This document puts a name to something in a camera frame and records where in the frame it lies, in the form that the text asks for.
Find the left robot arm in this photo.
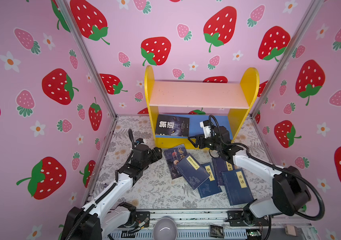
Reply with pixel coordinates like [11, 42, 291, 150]
[60, 130, 163, 240]

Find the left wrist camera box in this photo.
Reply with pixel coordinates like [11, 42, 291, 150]
[135, 138, 146, 146]

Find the navy book yellow label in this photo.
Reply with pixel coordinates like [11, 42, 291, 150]
[175, 154, 211, 190]

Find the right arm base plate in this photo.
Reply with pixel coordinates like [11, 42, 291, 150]
[225, 211, 269, 227]

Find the dark portrait cover book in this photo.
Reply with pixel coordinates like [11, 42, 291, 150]
[163, 144, 187, 180]

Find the green circuit board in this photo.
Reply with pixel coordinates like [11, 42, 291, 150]
[246, 230, 262, 240]

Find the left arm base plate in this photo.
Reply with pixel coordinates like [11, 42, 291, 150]
[125, 211, 151, 229]

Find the black wolf cover book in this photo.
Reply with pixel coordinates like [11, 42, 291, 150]
[155, 115, 189, 138]

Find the yellow pink blue bookshelf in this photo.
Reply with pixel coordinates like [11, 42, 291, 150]
[144, 66, 259, 140]

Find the grey round bowl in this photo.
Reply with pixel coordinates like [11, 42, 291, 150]
[153, 217, 178, 240]

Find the small black circuit board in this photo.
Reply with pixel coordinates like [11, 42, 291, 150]
[209, 225, 224, 239]

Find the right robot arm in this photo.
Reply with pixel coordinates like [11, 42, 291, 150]
[188, 115, 325, 225]

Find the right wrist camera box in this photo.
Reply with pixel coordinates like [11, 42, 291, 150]
[199, 120, 214, 139]

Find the small beige box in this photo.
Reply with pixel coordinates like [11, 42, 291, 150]
[284, 225, 299, 237]

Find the blue book right yellow label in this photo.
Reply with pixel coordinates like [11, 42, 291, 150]
[221, 169, 254, 206]

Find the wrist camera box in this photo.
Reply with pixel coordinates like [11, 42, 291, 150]
[199, 120, 214, 139]
[135, 138, 146, 146]

